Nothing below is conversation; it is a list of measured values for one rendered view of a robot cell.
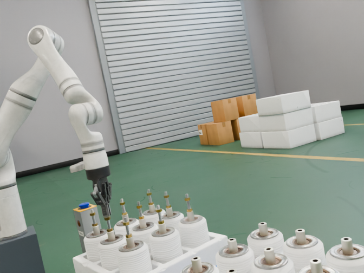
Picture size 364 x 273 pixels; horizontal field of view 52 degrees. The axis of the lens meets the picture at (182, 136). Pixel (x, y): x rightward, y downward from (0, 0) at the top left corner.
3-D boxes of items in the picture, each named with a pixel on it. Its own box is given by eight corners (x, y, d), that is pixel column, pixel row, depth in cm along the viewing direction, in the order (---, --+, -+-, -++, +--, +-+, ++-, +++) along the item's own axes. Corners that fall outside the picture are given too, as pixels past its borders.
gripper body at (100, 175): (103, 166, 112) (109, 195, 113) (112, 160, 120) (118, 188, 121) (79, 169, 113) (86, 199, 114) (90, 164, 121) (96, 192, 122)
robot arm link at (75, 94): (109, 113, 115) (89, 80, 120) (84, 117, 109) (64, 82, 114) (102, 126, 120) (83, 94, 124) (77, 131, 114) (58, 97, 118)
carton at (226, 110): (239, 118, 517) (235, 97, 515) (226, 121, 506) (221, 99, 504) (227, 119, 544) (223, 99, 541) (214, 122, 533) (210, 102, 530)
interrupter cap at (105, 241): (128, 239, 118) (127, 236, 117) (105, 247, 113) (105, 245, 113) (118, 234, 124) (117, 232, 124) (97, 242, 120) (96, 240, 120)
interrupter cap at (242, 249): (234, 261, 87) (233, 258, 87) (212, 254, 93) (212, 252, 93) (255, 249, 92) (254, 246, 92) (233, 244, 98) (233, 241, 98)
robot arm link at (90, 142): (84, 154, 110) (109, 148, 116) (73, 103, 109) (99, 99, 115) (73, 155, 115) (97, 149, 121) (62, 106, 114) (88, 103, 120)
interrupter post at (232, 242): (233, 255, 91) (231, 242, 90) (227, 253, 93) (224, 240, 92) (240, 251, 92) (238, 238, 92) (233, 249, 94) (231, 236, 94)
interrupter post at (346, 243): (350, 257, 79) (348, 241, 79) (340, 254, 81) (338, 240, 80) (356, 252, 80) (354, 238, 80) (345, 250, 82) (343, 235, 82)
